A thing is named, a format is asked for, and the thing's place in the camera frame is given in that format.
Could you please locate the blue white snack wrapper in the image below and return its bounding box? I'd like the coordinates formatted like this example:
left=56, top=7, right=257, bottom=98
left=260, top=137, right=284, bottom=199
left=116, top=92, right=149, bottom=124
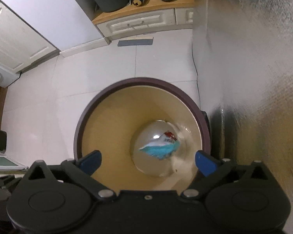
left=139, top=131, right=180, bottom=160

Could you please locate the round brown trash bin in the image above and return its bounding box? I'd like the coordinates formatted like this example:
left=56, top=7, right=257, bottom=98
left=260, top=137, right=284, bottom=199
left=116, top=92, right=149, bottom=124
left=74, top=77, right=211, bottom=192

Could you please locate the white washing machine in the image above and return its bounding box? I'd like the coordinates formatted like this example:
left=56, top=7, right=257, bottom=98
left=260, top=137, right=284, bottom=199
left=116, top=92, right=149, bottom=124
left=0, top=67, right=21, bottom=88

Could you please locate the grey floor mat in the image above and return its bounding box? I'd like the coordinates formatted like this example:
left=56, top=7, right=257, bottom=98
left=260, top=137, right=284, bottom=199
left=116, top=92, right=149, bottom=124
left=117, top=37, right=153, bottom=47

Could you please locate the white kitchen cabinet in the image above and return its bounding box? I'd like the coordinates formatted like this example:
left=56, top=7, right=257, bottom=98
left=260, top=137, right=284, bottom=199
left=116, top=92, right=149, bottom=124
left=0, top=2, right=57, bottom=73

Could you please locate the white low drawer cabinet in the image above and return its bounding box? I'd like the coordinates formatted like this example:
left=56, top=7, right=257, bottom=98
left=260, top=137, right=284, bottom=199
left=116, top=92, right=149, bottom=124
left=92, top=0, right=194, bottom=41

